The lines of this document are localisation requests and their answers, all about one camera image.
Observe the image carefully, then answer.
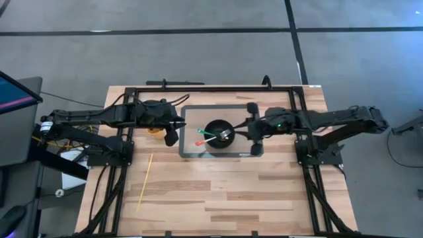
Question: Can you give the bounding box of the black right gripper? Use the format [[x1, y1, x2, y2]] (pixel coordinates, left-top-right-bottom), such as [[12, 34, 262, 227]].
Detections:
[[231, 102, 300, 157]]

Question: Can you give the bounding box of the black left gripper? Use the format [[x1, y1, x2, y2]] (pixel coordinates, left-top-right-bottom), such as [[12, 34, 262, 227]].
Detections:
[[134, 98, 186, 147]]

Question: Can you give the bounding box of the green-handled spoon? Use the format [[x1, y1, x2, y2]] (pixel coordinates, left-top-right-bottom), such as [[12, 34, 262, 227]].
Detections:
[[197, 128, 219, 138]]

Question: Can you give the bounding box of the orange-handled fork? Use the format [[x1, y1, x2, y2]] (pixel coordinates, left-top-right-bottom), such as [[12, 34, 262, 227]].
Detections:
[[194, 128, 233, 147]]

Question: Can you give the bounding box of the black bowl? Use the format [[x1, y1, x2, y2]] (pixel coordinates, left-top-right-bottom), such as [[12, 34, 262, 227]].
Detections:
[[203, 118, 237, 149]]

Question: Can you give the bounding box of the yellow chopstick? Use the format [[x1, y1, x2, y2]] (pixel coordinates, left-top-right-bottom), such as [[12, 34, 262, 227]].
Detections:
[[135, 153, 155, 212]]

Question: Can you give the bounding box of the grey mat with black border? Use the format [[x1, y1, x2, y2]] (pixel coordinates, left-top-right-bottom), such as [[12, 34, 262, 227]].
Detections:
[[178, 104, 265, 159]]

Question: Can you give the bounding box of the computer monitor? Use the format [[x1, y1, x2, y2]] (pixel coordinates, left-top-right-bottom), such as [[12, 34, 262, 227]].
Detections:
[[0, 69, 44, 115]]

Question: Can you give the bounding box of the black metal table frame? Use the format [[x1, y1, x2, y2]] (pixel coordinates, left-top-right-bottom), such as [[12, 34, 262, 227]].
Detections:
[[75, 79, 358, 238]]

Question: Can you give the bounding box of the thin black cable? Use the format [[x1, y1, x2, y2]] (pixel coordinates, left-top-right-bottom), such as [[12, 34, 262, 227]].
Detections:
[[40, 91, 106, 109]]

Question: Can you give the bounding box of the yellow cable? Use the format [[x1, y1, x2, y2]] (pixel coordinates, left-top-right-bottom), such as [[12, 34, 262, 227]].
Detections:
[[32, 124, 95, 150]]

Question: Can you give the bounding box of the black floor cable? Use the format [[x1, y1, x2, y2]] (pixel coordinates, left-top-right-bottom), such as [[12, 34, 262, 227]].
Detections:
[[386, 130, 423, 170]]

